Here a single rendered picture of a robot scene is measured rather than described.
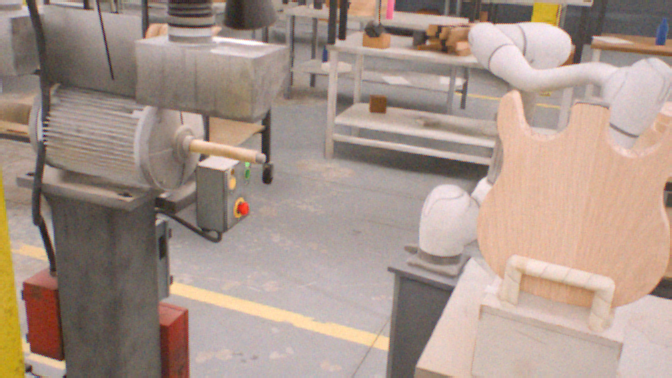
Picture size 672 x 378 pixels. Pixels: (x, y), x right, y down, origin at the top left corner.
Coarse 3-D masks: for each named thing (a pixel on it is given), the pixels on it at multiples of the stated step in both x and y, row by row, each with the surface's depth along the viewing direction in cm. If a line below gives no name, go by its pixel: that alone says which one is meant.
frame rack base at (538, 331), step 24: (480, 312) 143; (504, 312) 141; (528, 312) 140; (552, 312) 141; (576, 312) 141; (624, 312) 142; (480, 336) 144; (504, 336) 142; (528, 336) 140; (552, 336) 138; (576, 336) 136; (600, 336) 134; (624, 336) 134; (480, 360) 146; (504, 360) 144; (528, 360) 142; (552, 360) 139; (576, 360) 137; (600, 360) 135
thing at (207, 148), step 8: (192, 144) 177; (200, 144) 176; (208, 144) 176; (216, 144) 176; (200, 152) 177; (208, 152) 176; (216, 152) 175; (224, 152) 174; (232, 152) 173; (240, 152) 173; (248, 152) 172; (256, 152) 172; (240, 160) 173; (248, 160) 172
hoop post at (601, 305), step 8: (600, 296) 132; (608, 296) 132; (592, 304) 135; (600, 304) 133; (608, 304) 133; (592, 312) 134; (600, 312) 133; (608, 312) 133; (592, 320) 135; (600, 320) 134; (592, 328) 135; (600, 328) 134
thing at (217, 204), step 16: (208, 160) 208; (224, 160) 208; (208, 176) 203; (224, 176) 202; (240, 176) 210; (208, 192) 205; (224, 192) 204; (240, 192) 212; (208, 208) 207; (224, 208) 205; (208, 224) 209; (224, 224) 207; (208, 240) 214
